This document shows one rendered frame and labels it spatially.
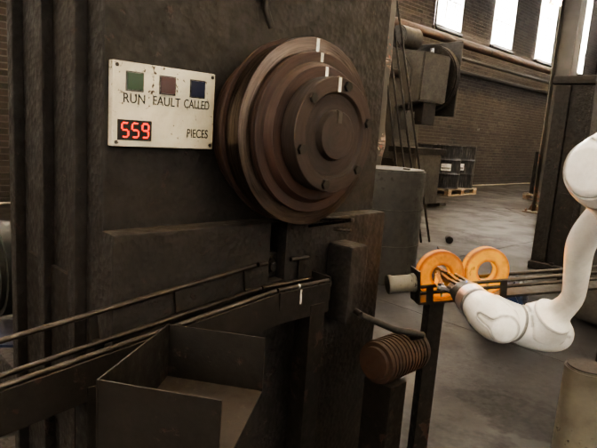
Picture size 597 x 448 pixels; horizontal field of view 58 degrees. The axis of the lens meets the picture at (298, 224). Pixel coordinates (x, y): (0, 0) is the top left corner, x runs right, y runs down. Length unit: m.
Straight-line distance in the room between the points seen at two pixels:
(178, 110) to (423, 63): 8.10
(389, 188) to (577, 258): 2.84
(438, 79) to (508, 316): 8.26
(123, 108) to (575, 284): 1.09
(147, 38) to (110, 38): 0.08
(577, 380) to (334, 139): 0.96
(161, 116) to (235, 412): 0.66
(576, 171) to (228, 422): 0.74
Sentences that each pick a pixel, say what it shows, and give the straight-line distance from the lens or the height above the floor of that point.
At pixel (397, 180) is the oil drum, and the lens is 4.09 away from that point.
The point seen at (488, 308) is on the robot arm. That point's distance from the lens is 1.45.
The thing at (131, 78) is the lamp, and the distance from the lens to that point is 1.26.
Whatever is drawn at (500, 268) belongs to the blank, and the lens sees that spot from 1.86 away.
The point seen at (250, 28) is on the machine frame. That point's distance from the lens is 1.48.
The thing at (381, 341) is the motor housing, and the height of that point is 0.53.
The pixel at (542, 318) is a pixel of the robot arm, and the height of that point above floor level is 0.70.
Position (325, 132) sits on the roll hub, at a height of 1.12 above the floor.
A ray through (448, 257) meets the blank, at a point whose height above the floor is 0.76.
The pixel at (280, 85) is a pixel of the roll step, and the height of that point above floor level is 1.22.
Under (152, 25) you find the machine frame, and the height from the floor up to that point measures 1.33.
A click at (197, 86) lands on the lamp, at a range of 1.34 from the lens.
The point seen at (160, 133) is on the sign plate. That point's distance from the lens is 1.30.
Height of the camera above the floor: 1.12
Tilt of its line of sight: 10 degrees down
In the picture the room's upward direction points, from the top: 4 degrees clockwise
